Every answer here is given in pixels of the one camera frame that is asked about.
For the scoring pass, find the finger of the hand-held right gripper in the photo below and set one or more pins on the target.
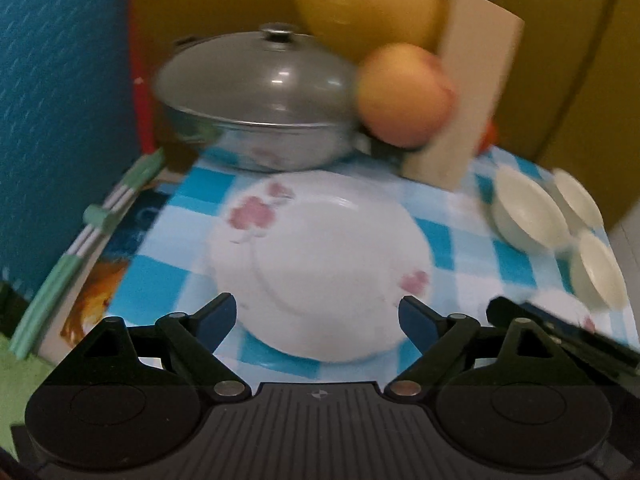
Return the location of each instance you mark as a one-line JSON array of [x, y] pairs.
[[550, 327]]

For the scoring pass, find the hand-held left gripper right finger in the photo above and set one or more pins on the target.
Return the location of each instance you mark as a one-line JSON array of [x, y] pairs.
[[414, 320]]

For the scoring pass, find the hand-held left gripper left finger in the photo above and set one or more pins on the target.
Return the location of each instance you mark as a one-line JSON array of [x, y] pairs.
[[222, 312]]

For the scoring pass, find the white floral plate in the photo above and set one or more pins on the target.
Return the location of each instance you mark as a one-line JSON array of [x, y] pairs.
[[560, 305], [320, 260]]

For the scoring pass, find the small white bowl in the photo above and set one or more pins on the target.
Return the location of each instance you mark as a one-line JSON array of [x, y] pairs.
[[530, 210], [597, 270], [580, 197]]

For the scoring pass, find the blue white checkered tablecloth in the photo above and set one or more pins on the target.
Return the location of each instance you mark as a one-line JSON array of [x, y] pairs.
[[460, 250]]

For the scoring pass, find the printed placemat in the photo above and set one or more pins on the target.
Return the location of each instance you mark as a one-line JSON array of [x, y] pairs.
[[125, 240]]

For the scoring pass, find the green white chopstick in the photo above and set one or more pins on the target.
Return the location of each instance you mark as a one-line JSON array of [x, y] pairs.
[[112, 195], [125, 200]]

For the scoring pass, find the green chopstick rest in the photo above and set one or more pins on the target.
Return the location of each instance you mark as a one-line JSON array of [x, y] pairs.
[[97, 216]]

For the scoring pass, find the metal cooking pot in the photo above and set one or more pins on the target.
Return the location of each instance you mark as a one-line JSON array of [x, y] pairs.
[[280, 145]]

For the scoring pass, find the red tomato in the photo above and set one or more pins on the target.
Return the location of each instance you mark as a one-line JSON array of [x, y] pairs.
[[491, 135]]

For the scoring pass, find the green cloth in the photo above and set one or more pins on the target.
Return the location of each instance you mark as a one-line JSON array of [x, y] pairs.
[[25, 375]]

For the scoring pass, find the red yellow apple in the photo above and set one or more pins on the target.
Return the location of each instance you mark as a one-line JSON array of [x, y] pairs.
[[405, 95]]

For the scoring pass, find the wooden knife block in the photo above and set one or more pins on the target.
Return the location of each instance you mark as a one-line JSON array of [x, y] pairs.
[[472, 100]]

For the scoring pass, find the steel pot with lid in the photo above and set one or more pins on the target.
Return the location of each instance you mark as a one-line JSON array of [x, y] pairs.
[[255, 80]]

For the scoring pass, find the red panel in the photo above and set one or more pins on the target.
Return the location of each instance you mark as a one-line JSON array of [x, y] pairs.
[[142, 85]]

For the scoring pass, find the blue foam panel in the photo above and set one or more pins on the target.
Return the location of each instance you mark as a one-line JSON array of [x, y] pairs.
[[60, 125]]

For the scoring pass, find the yellow melon in net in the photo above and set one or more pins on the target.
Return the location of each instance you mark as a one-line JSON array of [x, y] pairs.
[[365, 0]]

